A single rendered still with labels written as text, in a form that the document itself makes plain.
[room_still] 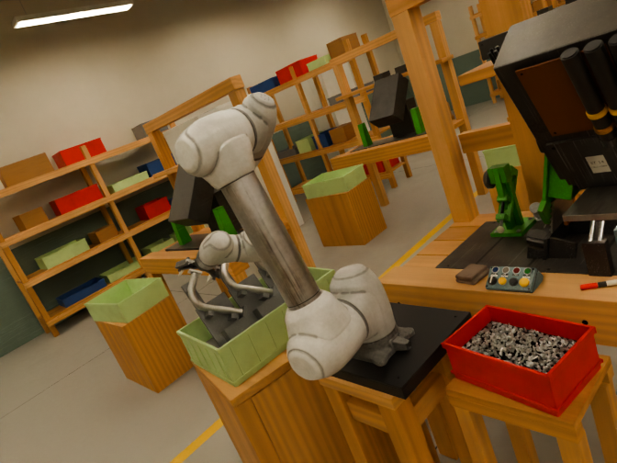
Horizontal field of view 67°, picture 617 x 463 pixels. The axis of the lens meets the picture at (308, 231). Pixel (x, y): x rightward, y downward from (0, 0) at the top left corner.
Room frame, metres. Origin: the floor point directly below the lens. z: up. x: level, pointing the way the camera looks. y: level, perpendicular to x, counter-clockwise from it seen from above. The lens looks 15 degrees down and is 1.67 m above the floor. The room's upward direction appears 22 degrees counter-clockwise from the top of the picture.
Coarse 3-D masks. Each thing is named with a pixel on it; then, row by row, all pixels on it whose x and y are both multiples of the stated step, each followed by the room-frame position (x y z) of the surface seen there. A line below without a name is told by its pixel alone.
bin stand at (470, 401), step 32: (448, 384) 1.13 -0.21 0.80; (608, 384) 0.99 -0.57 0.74; (480, 416) 1.11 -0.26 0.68; (512, 416) 0.97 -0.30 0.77; (544, 416) 0.90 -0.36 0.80; (576, 416) 0.87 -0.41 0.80; (608, 416) 0.98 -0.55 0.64; (480, 448) 1.08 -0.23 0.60; (576, 448) 0.86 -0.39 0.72; (608, 448) 1.00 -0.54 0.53
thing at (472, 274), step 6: (474, 264) 1.51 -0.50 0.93; (462, 270) 1.50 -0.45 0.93; (468, 270) 1.48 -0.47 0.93; (474, 270) 1.47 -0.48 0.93; (480, 270) 1.45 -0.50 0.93; (486, 270) 1.46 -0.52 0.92; (456, 276) 1.48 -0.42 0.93; (462, 276) 1.46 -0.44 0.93; (468, 276) 1.44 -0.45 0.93; (474, 276) 1.44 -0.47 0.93; (480, 276) 1.44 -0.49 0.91; (462, 282) 1.46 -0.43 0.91; (468, 282) 1.44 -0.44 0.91; (474, 282) 1.42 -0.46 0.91
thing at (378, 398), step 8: (320, 384) 1.35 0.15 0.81; (328, 384) 1.31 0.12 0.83; (336, 384) 1.28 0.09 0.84; (344, 384) 1.25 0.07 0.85; (352, 384) 1.23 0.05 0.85; (344, 392) 1.26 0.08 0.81; (352, 392) 1.23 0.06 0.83; (360, 392) 1.19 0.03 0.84; (368, 392) 1.17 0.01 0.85; (376, 392) 1.15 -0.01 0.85; (368, 400) 1.17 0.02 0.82; (376, 400) 1.14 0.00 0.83; (384, 400) 1.12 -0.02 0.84; (392, 400) 1.10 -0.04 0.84; (400, 400) 1.12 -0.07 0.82; (392, 408) 1.10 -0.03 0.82
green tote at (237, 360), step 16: (320, 272) 1.98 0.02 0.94; (320, 288) 1.86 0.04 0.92; (272, 320) 1.71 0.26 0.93; (192, 336) 1.79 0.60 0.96; (208, 336) 1.97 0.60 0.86; (240, 336) 1.63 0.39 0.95; (256, 336) 1.66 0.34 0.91; (272, 336) 1.69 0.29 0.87; (192, 352) 1.86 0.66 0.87; (208, 352) 1.67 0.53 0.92; (224, 352) 1.59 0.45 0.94; (240, 352) 1.62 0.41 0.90; (256, 352) 1.64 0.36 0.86; (272, 352) 1.68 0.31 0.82; (208, 368) 1.74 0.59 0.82; (224, 368) 1.60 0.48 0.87; (240, 368) 1.60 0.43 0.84; (256, 368) 1.63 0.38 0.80; (240, 384) 1.59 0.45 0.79
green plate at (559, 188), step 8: (544, 160) 1.36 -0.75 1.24; (544, 168) 1.36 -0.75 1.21; (552, 168) 1.36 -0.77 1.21; (544, 176) 1.37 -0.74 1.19; (552, 176) 1.36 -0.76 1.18; (544, 184) 1.37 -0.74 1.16; (552, 184) 1.36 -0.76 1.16; (560, 184) 1.34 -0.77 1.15; (544, 192) 1.37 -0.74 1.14; (552, 192) 1.37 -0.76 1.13; (560, 192) 1.35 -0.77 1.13; (568, 192) 1.33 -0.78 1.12; (576, 192) 1.35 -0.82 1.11; (544, 200) 1.38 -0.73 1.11
